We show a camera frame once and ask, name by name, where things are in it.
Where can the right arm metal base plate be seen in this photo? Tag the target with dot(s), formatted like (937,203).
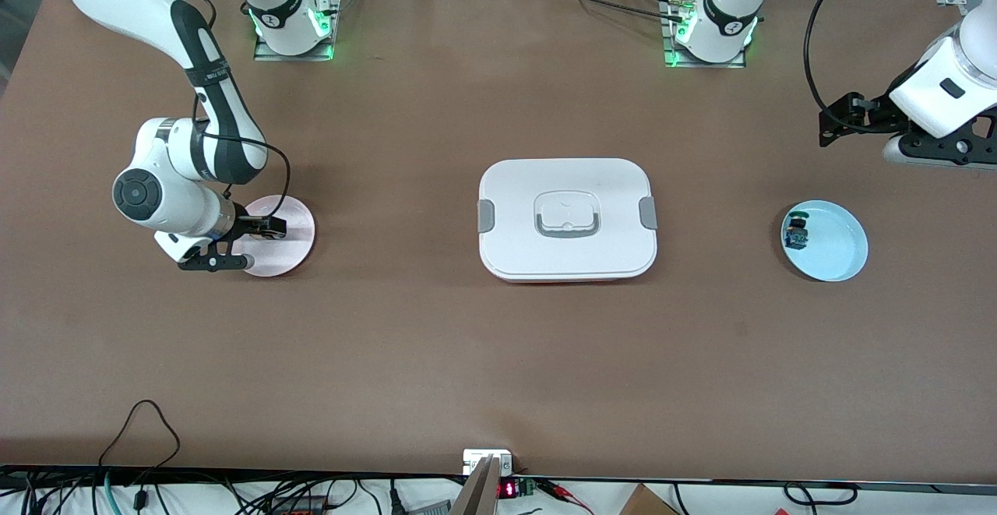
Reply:
(269,56)

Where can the red clip leads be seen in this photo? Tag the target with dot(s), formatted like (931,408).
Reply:
(561,490)

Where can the small white electronics box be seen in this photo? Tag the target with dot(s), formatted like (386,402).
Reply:
(475,460)

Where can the grey metal bar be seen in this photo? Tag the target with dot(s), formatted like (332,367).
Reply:
(479,495)

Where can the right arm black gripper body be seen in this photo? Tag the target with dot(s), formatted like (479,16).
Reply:
(246,226)

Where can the pink round plate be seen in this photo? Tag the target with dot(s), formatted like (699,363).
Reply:
(288,254)

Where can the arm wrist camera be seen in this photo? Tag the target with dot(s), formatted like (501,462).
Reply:
(210,263)
(935,153)

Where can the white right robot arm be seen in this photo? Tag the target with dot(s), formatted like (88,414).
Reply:
(195,55)

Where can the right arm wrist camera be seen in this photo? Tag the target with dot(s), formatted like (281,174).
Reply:
(210,263)

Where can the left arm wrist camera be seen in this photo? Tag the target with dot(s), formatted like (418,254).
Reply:
(935,153)

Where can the green push button switch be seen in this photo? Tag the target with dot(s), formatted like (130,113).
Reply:
(796,234)

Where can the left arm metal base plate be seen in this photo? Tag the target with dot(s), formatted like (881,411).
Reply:
(671,61)

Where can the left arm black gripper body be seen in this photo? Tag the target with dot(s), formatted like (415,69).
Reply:
(878,111)

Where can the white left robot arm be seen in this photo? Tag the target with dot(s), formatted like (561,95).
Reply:
(728,24)

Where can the white lidded storage box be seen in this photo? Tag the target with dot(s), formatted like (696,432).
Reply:
(514,188)

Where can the red LED display module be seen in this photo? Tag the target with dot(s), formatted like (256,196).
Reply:
(508,489)

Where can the light blue round plate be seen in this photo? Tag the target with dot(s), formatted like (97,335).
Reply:
(837,246)

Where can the brown cardboard piece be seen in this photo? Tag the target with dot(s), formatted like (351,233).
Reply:
(646,503)

